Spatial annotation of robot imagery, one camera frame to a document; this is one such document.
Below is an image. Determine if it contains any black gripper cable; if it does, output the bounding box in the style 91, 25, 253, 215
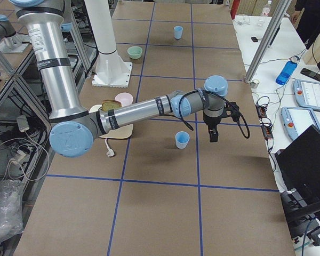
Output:
178, 90, 251, 139

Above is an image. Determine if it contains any clear plastic bottle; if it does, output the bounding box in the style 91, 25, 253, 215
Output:
261, 0, 272, 17

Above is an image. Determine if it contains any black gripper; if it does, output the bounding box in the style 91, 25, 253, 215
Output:
203, 102, 239, 142

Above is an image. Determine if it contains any upper teach pendant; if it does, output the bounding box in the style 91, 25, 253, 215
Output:
293, 79, 320, 111

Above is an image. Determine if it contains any lower teach pendant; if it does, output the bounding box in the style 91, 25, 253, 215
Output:
281, 107, 320, 141

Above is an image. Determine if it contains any teach pendant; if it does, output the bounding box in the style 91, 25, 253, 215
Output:
281, 107, 320, 141
293, 79, 320, 111

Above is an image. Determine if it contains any blue water bottle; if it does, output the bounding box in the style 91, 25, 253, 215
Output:
275, 55, 300, 85

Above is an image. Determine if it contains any black smartphone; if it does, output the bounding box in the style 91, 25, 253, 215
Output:
300, 68, 320, 82

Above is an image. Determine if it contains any bread slice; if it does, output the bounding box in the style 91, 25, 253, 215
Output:
101, 100, 122, 112

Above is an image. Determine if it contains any black laptop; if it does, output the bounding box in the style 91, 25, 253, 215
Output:
274, 124, 320, 198

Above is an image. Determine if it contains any aluminium frame post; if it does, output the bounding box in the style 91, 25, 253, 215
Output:
244, 0, 291, 84

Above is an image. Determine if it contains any blue cup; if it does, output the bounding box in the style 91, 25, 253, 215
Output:
175, 131, 190, 149
173, 26, 183, 39

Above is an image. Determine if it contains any green bowl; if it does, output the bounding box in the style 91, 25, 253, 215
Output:
127, 46, 143, 59

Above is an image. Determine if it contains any cream toaster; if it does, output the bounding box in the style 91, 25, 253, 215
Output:
89, 105, 133, 140

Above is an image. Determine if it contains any clear plastic bag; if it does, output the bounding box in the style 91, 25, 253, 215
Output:
0, 180, 24, 243

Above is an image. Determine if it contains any pink bowl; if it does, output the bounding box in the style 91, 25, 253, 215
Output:
114, 92, 133, 107

